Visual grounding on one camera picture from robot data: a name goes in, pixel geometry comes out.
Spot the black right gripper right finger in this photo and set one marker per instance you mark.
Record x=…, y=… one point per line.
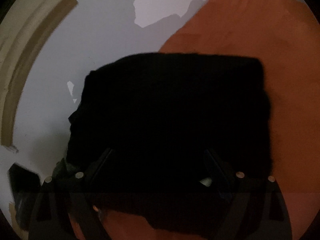
x=244, y=206

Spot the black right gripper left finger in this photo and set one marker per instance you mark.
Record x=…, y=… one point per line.
x=64, y=210

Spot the black t-shirt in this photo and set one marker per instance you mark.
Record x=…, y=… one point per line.
x=149, y=127

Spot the dark green garment pile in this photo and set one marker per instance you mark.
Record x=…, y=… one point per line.
x=60, y=169

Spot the beige curtain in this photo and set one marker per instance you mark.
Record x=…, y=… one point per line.
x=24, y=30

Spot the orange fleece bed blanket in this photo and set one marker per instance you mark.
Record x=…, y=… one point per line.
x=284, y=36

